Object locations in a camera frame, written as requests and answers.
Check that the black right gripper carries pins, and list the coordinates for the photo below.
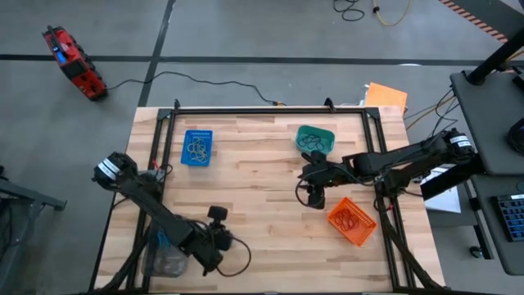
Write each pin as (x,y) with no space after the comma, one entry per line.
(327,174)

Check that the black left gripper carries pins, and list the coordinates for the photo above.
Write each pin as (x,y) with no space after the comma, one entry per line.
(213,241)

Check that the long black rubber band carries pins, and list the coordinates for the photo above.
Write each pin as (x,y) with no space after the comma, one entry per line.
(301,143)

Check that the long red rubber band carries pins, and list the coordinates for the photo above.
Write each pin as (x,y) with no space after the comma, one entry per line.
(354,223)

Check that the long yellow rubber band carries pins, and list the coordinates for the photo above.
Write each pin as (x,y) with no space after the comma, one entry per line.
(192,145)

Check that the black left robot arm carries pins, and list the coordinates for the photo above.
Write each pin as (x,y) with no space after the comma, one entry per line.
(151,205)

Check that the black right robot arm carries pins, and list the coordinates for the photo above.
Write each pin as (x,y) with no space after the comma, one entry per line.
(393,162)

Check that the teal plastic basket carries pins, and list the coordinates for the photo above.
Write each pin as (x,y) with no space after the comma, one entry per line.
(329,141)

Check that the clear grey plastic bin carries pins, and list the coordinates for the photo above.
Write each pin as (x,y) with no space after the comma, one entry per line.
(168,264)

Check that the orange plastic basket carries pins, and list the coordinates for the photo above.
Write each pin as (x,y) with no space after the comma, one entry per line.
(366,231)

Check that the blue plastic basket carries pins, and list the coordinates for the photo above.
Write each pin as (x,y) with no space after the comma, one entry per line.
(198,134)

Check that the white paper sheet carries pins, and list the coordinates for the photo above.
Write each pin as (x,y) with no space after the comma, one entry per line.
(446,201)

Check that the black desk crossbar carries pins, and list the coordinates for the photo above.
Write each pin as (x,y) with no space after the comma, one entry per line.
(450,180)

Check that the black desk leg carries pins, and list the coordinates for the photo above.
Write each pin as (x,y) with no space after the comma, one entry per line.
(481,229)

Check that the black castor wheel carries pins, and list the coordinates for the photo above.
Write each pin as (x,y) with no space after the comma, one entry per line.
(477,252)

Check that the grey side desk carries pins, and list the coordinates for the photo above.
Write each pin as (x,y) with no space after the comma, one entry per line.
(491,123)

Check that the grey metal stand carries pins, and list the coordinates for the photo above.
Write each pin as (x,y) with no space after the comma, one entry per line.
(24,194)

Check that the black keyboard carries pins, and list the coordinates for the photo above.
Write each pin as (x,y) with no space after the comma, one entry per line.
(511,217)

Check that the black round object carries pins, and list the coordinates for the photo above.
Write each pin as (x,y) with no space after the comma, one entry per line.
(518,137)

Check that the black pole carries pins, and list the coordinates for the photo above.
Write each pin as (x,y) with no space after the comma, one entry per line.
(495,59)

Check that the orange black striped strip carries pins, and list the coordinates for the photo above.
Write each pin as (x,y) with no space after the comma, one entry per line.
(475,19)

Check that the black table frame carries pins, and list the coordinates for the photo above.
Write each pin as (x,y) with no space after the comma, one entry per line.
(266,111)

